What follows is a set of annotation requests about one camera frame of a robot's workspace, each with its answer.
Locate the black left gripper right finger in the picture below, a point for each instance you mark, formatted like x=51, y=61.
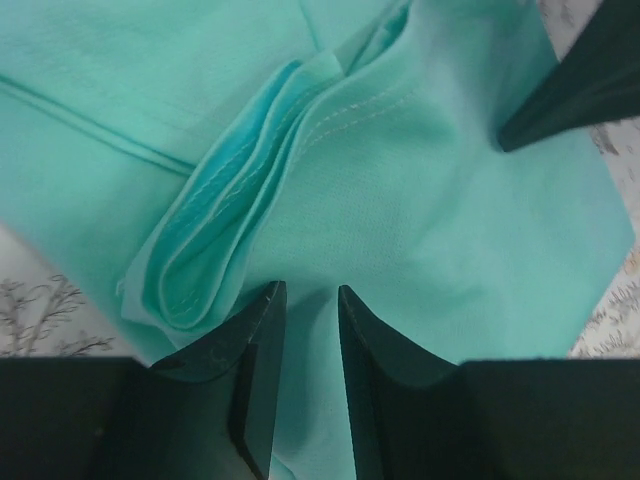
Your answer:
x=414, y=415

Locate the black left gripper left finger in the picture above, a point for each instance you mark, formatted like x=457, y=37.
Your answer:
x=205, y=412

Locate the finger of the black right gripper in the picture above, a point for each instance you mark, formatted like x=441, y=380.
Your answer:
x=596, y=82

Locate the teal t shirt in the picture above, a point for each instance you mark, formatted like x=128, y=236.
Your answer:
x=172, y=157

